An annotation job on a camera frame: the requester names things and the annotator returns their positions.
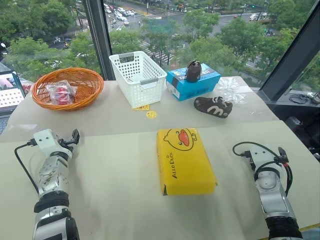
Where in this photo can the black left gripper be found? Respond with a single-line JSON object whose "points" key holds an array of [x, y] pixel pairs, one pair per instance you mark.
{"points": [[65, 144]]}

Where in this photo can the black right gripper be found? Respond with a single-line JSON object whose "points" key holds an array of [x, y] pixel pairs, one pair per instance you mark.
{"points": [[282, 165]]}

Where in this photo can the yellow duck shoe box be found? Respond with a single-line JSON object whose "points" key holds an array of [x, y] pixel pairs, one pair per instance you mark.
{"points": [[185, 170]]}

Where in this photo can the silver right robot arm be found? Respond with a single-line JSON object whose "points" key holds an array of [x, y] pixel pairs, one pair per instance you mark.
{"points": [[272, 195]]}

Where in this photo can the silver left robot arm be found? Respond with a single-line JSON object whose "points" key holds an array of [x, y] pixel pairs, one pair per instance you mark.
{"points": [[50, 175]]}

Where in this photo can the blue cardboard box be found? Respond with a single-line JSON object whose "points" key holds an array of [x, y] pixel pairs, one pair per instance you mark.
{"points": [[190, 90]]}

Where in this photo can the black equipment beside table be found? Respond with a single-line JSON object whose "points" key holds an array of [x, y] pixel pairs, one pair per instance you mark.
{"points": [[305, 130]]}

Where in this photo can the beige paper table cover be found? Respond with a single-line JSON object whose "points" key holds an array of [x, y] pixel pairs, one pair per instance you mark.
{"points": [[120, 187], [112, 120]]}

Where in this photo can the clear bag with red items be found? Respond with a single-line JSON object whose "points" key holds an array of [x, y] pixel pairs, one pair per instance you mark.
{"points": [[61, 93]]}

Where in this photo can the orange woven basket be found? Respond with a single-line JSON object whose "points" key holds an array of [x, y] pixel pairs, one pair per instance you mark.
{"points": [[87, 82]]}

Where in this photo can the red packaged item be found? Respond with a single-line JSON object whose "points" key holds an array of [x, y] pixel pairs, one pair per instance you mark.
{"points": [[26, 87]]}

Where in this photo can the yellow printed card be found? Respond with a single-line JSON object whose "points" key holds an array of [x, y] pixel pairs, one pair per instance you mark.
{"points": [[141, 107]]}

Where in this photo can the white perforated plastic basket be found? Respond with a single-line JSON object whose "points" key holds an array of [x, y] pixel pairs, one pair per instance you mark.
{"points": [[140, 97]]}

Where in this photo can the open laptop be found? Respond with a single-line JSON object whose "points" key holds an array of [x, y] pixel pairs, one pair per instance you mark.
{"points": [[10, 97]]}

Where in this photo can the round yellow sticker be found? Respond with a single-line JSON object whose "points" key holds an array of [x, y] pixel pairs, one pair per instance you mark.
{"points": [[151, 114]]}

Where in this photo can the crumpled clear plastic wrap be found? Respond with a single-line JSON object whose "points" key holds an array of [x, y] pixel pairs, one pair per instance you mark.
{"points": [[230, 87]]}

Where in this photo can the brown suede child shoe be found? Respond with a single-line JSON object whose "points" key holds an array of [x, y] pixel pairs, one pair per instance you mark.
{"points": [[207, 106], [193, 73]]}

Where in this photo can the black window mullion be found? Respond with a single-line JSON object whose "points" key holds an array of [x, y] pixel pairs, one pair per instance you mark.
{"points": [[97, 37]]}

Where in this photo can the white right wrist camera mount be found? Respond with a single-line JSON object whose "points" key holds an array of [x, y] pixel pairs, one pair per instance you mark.
{"points": [[262, 153]]}

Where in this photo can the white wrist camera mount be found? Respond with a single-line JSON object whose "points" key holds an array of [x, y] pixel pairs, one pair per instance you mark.
{"points": [[46, 142], [262, 153]]}

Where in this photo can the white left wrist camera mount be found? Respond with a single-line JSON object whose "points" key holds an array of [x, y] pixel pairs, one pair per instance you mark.
{"points": [[46, 142]]}

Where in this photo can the black slanted window frame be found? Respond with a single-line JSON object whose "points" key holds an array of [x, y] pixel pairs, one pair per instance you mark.
{"points": [[290, 57]]}

